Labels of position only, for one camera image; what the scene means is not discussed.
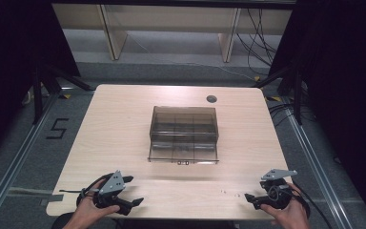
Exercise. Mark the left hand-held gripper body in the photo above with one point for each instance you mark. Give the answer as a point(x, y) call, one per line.
point(111, 186)

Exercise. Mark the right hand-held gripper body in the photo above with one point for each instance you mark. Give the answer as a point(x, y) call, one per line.
point(279, 195)

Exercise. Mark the person's right hand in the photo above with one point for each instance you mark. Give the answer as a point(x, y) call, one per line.
point(294, 214)

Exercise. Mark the person's left hand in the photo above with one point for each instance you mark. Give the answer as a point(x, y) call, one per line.
point(87, 208)

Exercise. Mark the grey floor tape patch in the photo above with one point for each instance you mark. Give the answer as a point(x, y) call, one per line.
point(52, 198)

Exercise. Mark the smoky clear drawer box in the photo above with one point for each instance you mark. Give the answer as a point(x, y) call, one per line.
point(184, 124)

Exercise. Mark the yellow black floor tape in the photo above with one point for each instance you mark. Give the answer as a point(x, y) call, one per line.
point(274, 99)
point(65, 96)
point(257, 78)

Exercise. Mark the black metal stand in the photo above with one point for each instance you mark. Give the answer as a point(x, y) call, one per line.
point(297, 95)
point(38, 95)

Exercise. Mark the dark curtain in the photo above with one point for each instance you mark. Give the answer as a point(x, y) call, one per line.
point(16, 63)
point(343, 79)

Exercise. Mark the light wooden desk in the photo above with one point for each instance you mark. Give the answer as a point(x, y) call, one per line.
point(171, 19)

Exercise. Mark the aluminium floor rail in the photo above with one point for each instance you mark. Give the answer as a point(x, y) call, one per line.
point(16, 160)
point(317, 171)

